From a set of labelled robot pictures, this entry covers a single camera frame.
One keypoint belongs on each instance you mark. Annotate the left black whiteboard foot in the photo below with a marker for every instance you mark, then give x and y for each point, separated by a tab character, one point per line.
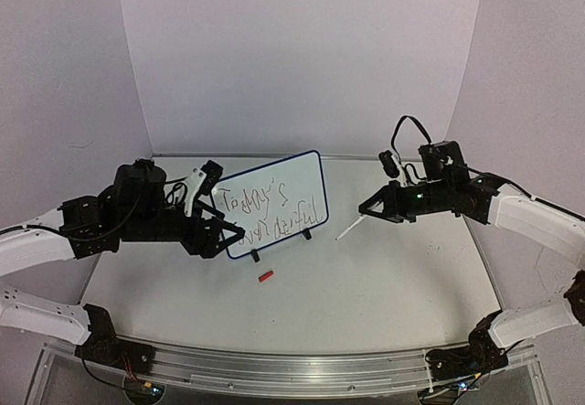
255	256

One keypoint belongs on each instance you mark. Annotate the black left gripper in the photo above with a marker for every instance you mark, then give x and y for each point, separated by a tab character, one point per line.
207	247

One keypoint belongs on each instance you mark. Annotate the red marker cap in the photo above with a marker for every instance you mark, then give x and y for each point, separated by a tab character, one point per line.
264	277

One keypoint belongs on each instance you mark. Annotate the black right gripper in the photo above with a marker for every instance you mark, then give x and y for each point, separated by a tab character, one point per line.
394	203

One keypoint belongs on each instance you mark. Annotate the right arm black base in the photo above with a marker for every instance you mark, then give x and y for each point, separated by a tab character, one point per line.
479	355

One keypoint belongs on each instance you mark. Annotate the blue-framed whiteboard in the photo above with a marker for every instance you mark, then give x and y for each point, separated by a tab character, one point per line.
273	202

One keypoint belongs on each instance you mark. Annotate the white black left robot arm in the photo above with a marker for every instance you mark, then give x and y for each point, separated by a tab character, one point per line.
135	208

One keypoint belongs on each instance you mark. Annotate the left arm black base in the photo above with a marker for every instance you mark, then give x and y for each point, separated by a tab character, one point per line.
106	348

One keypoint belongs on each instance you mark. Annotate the white marker pen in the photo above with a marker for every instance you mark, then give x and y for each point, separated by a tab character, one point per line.
351	226

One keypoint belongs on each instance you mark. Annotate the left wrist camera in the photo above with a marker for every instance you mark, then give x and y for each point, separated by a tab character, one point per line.
200	183

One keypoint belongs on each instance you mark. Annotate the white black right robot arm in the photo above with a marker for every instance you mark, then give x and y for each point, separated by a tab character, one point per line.
533	249

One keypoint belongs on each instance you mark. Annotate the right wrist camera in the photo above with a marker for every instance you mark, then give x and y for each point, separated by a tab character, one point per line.
392	167

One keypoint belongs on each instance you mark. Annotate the aluminium front rail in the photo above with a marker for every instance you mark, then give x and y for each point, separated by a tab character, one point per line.
300	376

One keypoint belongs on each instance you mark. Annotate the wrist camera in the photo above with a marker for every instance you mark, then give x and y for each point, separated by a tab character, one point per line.
200	183
392	167

